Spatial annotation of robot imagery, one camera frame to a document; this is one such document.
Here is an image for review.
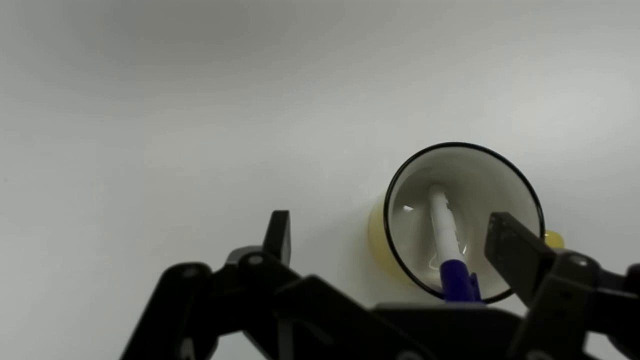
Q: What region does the yellow mug with black rim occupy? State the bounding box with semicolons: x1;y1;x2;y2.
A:
365;140;567;306

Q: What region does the white marker with blue cap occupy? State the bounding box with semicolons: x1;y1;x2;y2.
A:
426;187;484;303

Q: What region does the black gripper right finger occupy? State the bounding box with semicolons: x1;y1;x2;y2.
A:
482;210;640;360

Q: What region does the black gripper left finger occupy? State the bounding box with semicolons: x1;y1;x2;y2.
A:
120;207;416;360

